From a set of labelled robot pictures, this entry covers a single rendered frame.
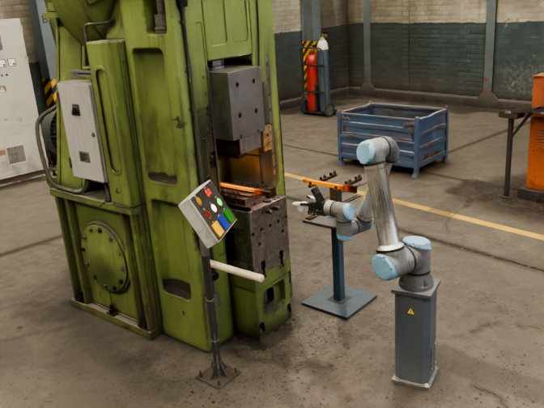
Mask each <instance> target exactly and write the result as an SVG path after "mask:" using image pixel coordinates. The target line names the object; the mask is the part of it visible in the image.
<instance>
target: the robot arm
mask: <svg viewBox="0 0 544 408"><path fill-rule="evenodd" d="M398 157H399V148H398V145H397V143H396V142H395V141H394V140H393V139H392V138H390V137H387V136H382V137H379V138H373V139H368V140H366V141H363V142H361V143H360V144H359V146H358V148H357V158H358V160H359V162H360V163H362V164H363V166H364V168H365V172H366V177H367V182H368V188H367V190H366V193H365V195H364V198H363V201H362V204H361V206H360V208H359V212H358V214H357V216H356V218H355V219H354V217H355V208H354V206H353V205H351V204H349V203H344V202H336V201H330V200H328V201H327V202H326V201H325V199H324V198H323V196H322V194H321V192H320V190H319V189H318V187H317V186H316V187H314V188H312V189H311V192H312V194H313V196H314V197H313V196H307V197H306V198H309V199H310V200H309V201H308V202H293V203H292V205H296V206H297V207H298V210H299V212H302V211H303V209H304V208H307V207H308V215H311V214H310V213H312V212H313V215H321V216H326V215H328V216H333V217H336V227H337V232H336V233H337V238H338V239H339V240H352V238H353V235H356V234H358V233H360V232H365V231H368V230H369V229H371V228H372V226H373V219H372V216H374V221H375V225H376V234H377V238H378V242H379V244H378V246H377V247H376V256H375V257H374V258H373V259H372V266H373V269H374V271H375V273H376V275H377V276H378V277H379V278H381V279H383V280H385V281H389V280H392V279H396V278H398V277H400V278H399V281H398V284H399V287H400V288H402V289H403V290H406V291H411V292H424V291H429V290H431V289H432V288H433V287H434V280H433V278H432V276H431V243H430V241H429V240H428V239H426V238H424V237H421V236H407V237H404V238H403V240H402V242H401V241H400V240H399V235H398V230H397V222H396V218H395V213H394V208H393V199H392V195H391V190H390V186H389V178H388V176H389V173H390V170H391V167H392V166H393V164H395V163H396V162H397V160H398Z"/></svg>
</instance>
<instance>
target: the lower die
mask: <svg viewBox="0 0 544 408"><path fill-rule="evenodd" d="M220 182H221V183H225V184H230V185H238V184H232V183H228V182H223V181H220ZM239 186H243V187H248V188H252V189H259V188H255V187H250V186H246V185H239ZM220 188H221V189H223V191H224V192H223V191H222V190H221V192H220V193H221V196H222V198H223V200H224V201H225V191H226V190H228V191H229V194H228V191H227V192H226V199H227V202H229V203H231V199H230V192H231V191H233V192H234V195H233V193H231V196H232V203H233V204H236V200H237V204H238V205H241V206H248V207H252V206H255V205H257V204H258V203H261V202H263V200H265V199H266V196H261V195H255V192H253V191H248V190H243V189H235V188H231V187H226V186H222V185H220ZM237 192H238V193H240V196H239V194H237V195H236V193H237ZM253 203H254V205H253Z"/></svg>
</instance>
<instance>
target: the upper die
mask: <svg viewBox="0 0 544 408"><path fill-rule="evenodd" d="M216 147H217V151H221V152H227V153H232V154H238V155H241V154H244V153H246V152H249V151H252V150H255V149H257V148H260V147H261V133H257V134H253V135H250V136H248V137H245V138H241V139H237V140H235V141H230V140H223V139H217V138H216Z"/></svg>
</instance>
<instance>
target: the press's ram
mask: <svg viewBox="0 0 544 408"><path fill-rule="evenodd" d="M209 75H210V90H211V99H212V107H213V115H214V124H215V138H217V139H223V140H230V141H235V140H237V139H241V138H245V137H248V136H250V135H253V134H257V133H260V132H262V131H265V130H266V129H265V118H264V107H263V95H262V84H261V67H260V66H224V68H223V69H218V70H209Z"/></svg>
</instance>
